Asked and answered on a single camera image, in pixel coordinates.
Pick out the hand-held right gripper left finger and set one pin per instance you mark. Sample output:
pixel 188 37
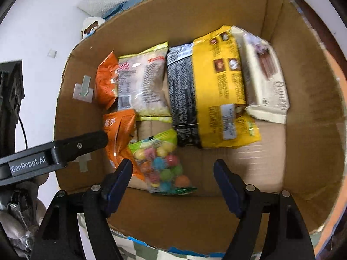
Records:
pixel 119 184

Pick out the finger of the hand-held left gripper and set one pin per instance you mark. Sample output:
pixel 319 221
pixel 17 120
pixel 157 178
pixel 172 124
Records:
pixel 81 145

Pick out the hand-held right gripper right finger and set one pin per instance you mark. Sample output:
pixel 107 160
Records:
pixel 227 189

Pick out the orange snack packet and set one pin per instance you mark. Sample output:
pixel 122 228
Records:
pixel 116 130
pixel 105 84

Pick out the colourful candy ball bag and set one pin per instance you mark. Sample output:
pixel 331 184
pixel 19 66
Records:
pixel 162 165

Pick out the pale yellow-edged snack packet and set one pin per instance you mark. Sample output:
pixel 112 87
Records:
pixel 143 86

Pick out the cardboard box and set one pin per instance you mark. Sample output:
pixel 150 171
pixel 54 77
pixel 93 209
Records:
pixel 298 113

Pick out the large yellow snack packet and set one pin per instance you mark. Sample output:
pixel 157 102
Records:
pixel 217 86

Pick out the black snack packet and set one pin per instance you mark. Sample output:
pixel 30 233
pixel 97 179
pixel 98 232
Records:
pixel 181 94

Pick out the white chocolate stick packet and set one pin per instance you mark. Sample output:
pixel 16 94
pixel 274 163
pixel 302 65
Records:
pixel 265 86

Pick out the green white checkered mat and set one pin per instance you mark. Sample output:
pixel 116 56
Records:
pixel 143 253

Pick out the white bear print pillow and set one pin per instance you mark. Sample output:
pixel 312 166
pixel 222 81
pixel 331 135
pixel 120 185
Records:
pixel 90 25

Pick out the white wall socket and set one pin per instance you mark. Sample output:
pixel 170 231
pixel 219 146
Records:
pixel 52 53

